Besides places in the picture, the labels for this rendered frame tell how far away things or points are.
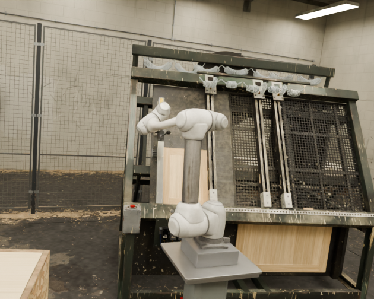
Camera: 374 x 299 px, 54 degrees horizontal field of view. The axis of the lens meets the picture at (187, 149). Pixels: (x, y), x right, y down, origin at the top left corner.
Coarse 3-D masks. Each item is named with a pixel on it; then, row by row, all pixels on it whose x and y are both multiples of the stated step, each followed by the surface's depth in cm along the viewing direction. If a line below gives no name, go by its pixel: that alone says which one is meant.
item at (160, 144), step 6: (162, 144) 304; (162, 150) 302; (162, 156) 300; (162, 162) 298; (162, 168) 296; (156, 174) 297; (162, 174) 294; (156, 180) 294; (162, 180) 292; (156, 186) 291; (162, 186) 291; (156, 192) 288; (162, 192) 289; (156, 198) 286; (162, 198) 287
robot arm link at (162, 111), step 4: (160, 104) 258; (164, 104) 258; (168, 104) 259; (156, 108) 261; (160, 108) 256; (164, 108) 257; (168, 108) 258; (152, 112) 260; (156, 112) 259; (160, 112) 258; (164, 112) 258; (168, 112) 260; (160, 116) 259; (164, 116) 261; (168, 116) 266; (160, 120) 261
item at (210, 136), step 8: (216, 80) 315; (208, 88) 326; (208, 96) 327; (208, 104) 324; (208, 136) 312; (208, 144) 309; (208, 152) 306; (208, 160) 304; (208, 168) 303; (208, 176) 301; (208, 184) 299; (216, 184) 297; (208, 192) 297; (216, 192) 294; (216, 200) 292
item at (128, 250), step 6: (126, 234) 260; (132, 234) 261; (126, 240) 261; (132, 240) 261; (126, 246) 261; (132, 246) 262; (126, 252) 262; (132, 252) 263; (126, 258) 263; (132, 258) 264; (126, 264) 264; (126, 270) 264; (126, 276) 265; (126, 282) 266; (126, 288) 266; (126, 294) 267
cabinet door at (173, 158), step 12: (168, 156) 304; (180, 156) 306; (204, 156) 310; (168, 168) 299; (180, 168) 302; (204, 168) 306; (168, 180) 296; (180, 180) 298; (204, 180) 302; (168, 192) 292; (180, 192) 294; (204, 192) 298
